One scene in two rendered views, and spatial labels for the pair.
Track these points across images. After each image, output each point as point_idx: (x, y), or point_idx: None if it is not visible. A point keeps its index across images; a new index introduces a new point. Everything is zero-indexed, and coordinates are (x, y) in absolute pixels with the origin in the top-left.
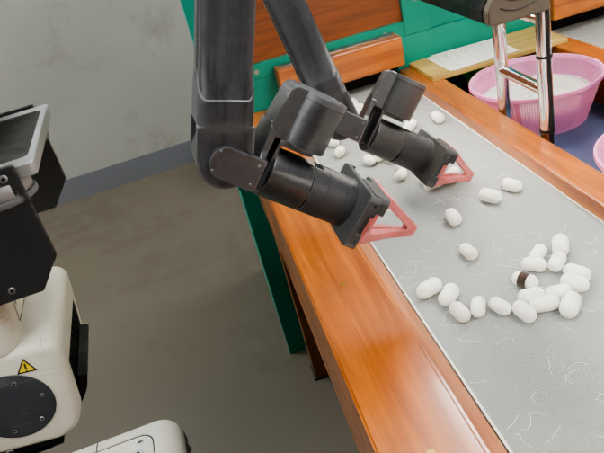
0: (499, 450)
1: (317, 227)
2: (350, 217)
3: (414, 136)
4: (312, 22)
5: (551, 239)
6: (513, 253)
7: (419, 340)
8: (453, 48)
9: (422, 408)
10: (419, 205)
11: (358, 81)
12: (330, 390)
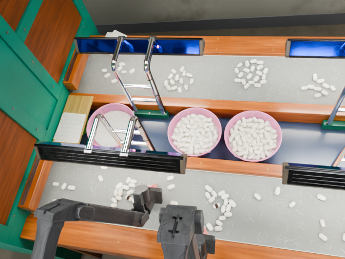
0: (267, 248)
1: (151, 245)
2: (209, 247)
3: (150, 197)
4: (121, 210)
5: (202, 187)
6: (201, 199)
7: (226, 245)
8: (55, 127)
9: (250, 258)
10: (156, 206)
11: None
12: (109, 255)
